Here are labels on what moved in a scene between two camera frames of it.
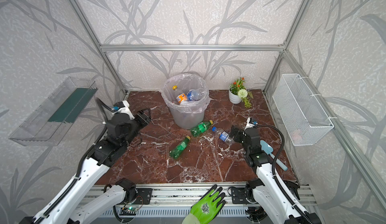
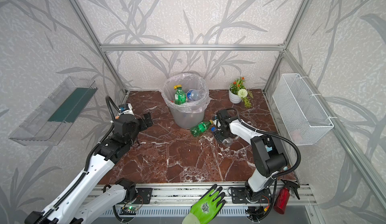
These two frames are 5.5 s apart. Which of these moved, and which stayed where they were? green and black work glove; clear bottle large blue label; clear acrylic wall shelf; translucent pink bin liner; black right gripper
Moved: black right gripper
Stayed: clear bottle large blue label; translucent pink bin liner; clear acrylic wall shelf; green and black work glove
